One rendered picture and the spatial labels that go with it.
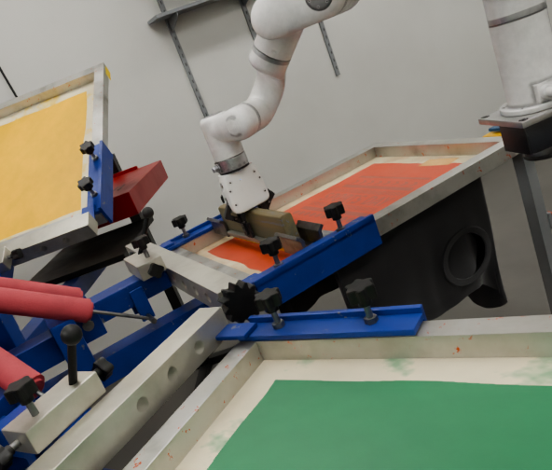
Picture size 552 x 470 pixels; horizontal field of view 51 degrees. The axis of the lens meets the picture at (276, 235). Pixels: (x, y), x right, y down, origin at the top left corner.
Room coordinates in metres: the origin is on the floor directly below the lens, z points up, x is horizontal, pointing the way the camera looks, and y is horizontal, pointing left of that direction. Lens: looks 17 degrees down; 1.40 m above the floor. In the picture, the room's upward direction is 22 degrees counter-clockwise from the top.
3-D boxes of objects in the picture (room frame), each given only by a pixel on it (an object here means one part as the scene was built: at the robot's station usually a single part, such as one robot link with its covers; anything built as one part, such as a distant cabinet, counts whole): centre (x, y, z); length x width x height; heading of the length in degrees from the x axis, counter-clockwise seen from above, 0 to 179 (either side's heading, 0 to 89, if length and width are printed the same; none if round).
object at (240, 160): (1.38, 0.04, 1.18); 0.09 x 0.07 x 0.03; 113
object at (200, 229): (1.63, 0.16, 0.98); 0.30 x 0.05 x 0.07; 113
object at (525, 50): (1.00, -0.52, 1.21); 0.16 x 0.13 x 0.15; 6
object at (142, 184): (2.46, 0.63, 1.06); 0.61 x 0.46 x 0.12; 173
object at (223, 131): (1.35, 0.01, 1.25); 0.15 x 0.10 x 0.11; 56
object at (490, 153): (1.47, -0.17, 0.97); 0.79 x 0.58 x 0.04; 113
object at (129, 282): (1.25, 0.35, 1.02); 0.17 x 0.06 x 0.05; 113
